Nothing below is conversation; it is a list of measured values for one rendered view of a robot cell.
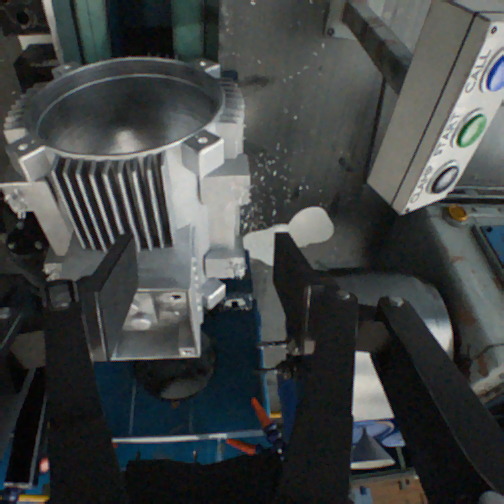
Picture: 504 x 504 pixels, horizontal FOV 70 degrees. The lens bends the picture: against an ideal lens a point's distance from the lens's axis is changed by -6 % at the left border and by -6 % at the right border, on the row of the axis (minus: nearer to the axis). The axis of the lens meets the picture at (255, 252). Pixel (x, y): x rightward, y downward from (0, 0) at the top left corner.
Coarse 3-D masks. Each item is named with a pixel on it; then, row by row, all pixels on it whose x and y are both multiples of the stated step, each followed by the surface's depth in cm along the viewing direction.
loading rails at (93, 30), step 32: (64, 0) 30; (96, 0) 31; (128, 0) 38; (160, 0) 38; (192, 0) 32; (224, 0) 31; (64, 32) 32; (96, 32) 34; (128, 32) 42; (192, 32) 35; (224, 32) 34
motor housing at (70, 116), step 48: (48, 96) 31; (96, 96) 35; (144, 96) 37; (192, 96) 35; (240, 96) 31; (48, 144) 25; (96, 144) 38; (144, 144) 41; (240, 144) 32; (96, 192) 25; (144, 192) 27; (192, 192) 30; (96, 240) 30
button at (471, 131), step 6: (480, 114) 27; (468, 120) 27; (474, 120) 27; (480, 120) 27; (486, 120) 28; (468, 126) 27; (474, 126) 27; (480, 126) 28; (462, 132) 27; (468, 132) 27; (474, 132) 28; (480, 132) 28; (462, 138) 28; (468, 138) 28; (474, 138) 28; (456, 144) 29; (462, 144) 28; (468, 144) 29
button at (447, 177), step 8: (448, 168) 31; (456, 168) 31; (440, 176) 31; (448, 176) 31; (456, 176) 32; (432, 184) 32; (440, 184) 31; (448, 184) 32; (432, 192) 32; (440, 192) 32
